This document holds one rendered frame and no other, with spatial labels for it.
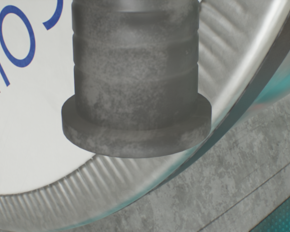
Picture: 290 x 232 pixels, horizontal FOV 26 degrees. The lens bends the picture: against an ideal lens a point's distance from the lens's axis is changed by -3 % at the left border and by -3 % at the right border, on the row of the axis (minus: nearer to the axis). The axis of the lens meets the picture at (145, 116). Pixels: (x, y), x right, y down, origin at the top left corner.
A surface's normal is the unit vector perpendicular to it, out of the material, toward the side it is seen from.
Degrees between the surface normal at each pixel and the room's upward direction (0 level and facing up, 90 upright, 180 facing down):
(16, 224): 90
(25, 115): 90
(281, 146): 0
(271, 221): 0
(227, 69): 91
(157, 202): 0
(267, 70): 57
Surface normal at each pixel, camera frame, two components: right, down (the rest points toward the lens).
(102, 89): -0.53, 0.33
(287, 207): 0.63, -0.15
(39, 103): -0.69, 0.35
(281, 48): 0.66, 0.67
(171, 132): 0.03, -0.90
